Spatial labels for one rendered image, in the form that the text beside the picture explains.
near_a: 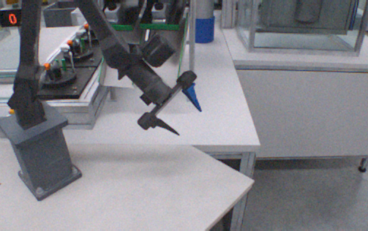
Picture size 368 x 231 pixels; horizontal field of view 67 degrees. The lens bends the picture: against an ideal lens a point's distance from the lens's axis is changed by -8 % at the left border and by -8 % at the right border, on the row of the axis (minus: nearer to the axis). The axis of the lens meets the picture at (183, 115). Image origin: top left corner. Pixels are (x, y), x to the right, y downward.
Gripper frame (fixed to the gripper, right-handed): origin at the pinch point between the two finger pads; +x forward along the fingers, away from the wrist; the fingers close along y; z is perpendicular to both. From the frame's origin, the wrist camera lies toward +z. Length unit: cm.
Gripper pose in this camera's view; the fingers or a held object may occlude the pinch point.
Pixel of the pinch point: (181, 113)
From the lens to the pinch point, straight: 76.3
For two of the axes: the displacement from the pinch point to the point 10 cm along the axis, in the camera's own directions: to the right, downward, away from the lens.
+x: 6.9, 6.9, 2.3
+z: -2.7, -0.6, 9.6
